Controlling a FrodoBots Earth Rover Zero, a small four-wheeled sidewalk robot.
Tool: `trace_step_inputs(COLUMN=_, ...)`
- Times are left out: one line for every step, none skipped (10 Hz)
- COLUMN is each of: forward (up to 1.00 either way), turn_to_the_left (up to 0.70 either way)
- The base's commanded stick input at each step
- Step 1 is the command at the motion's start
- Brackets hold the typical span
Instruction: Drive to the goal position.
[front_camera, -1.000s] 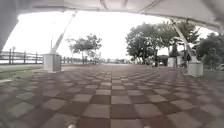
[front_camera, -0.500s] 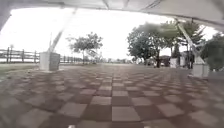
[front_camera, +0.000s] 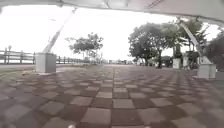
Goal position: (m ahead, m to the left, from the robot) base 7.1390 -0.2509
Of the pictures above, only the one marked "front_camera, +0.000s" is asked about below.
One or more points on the small tree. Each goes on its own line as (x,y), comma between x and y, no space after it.
(88,43)

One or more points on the checkered brick pavement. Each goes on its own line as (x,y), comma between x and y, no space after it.
(123,103)

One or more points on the group of dark trees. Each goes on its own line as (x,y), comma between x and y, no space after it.
(150,40)

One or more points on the slanted white strut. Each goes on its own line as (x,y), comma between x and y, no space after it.
(55,38)
(195,40)

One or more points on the small pale plinth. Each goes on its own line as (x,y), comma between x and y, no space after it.
(176,63)

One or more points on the concrete plinth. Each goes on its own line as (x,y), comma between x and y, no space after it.
(206,71)
(46,62)

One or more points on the robot's own part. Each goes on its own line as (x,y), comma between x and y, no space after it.
(71,126)

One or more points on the wooden fence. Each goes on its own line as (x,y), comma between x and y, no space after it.
(20,56)

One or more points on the white canopy roof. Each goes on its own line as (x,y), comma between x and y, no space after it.
(186,8)

